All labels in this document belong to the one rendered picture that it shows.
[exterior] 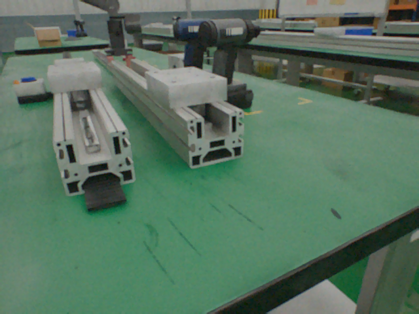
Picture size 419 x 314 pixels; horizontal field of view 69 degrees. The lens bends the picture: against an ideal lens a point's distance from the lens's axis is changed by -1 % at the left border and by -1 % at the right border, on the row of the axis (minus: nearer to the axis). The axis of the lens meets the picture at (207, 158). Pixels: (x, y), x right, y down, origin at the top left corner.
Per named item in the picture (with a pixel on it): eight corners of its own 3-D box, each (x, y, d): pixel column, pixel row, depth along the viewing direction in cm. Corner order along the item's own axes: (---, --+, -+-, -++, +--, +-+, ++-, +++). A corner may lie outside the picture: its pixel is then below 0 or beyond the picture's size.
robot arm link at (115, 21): (106, 17, 117) (105, 17, 112) (124, 16, 118) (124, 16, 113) (109, 36, 120) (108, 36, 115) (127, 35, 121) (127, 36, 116)
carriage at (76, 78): (54, 91, 81) (48, 65, 78) (97, 86, 85) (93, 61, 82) (54, 105, 67) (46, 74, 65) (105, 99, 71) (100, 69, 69)
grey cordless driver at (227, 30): (197, 110, 81) (193, 20, 71) (252, 97, 91) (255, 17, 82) (215, 117, 75) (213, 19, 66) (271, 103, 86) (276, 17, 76)
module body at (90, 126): (60, 89, 110) (55, 65, 106) (89, 86, 114) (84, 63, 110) (67, 197, 44) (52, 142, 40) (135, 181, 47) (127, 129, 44)
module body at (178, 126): (114, 84, 117) (110, 61, 113) (139, 80, 120) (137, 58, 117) (190, 169, 50) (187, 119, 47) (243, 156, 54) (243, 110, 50)
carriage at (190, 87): (148, 103, 67) (145, 71, 64) (194, 96, 71) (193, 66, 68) (171, 123, 54) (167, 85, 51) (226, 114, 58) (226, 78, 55)
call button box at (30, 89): (21, 99, 99) (15, 79, 96) (53, 95, 102) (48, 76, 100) (18, 104, 92) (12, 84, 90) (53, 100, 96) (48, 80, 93)
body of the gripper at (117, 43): (133, 53, 120) (131, 33, 116) (107, 55, 116) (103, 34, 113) (130, 52, 125) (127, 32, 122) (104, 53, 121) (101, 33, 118)
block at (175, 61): (163, 80, 119) (162, 55, 115) (190, 77, 124) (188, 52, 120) (175, 85, 111) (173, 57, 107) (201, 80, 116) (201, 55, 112)
